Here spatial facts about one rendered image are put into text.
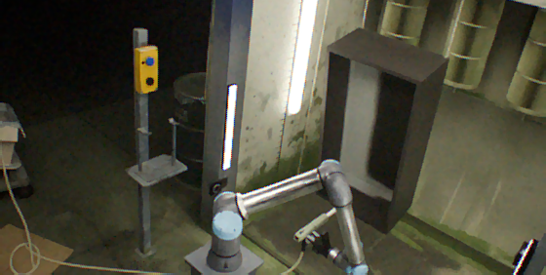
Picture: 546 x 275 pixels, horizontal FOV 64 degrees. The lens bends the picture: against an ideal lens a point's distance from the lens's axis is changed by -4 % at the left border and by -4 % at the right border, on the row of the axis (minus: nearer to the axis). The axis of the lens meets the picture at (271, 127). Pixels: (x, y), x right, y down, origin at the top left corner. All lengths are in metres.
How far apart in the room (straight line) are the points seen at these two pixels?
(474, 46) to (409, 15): 0.56
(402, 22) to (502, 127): 1.16
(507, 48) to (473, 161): 0.93
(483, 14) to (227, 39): 1.83
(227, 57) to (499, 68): 2.20
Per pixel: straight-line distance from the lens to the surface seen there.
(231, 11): 2.72
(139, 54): 2.56
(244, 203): 2.42
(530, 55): 3.49
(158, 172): 2.84
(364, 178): 3.49
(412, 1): 3.75
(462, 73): 3.64
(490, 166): 3.92
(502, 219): 3.87
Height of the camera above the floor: 2.39
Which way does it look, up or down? 27 degrees down
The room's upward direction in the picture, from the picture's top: 7 degrees clockwise
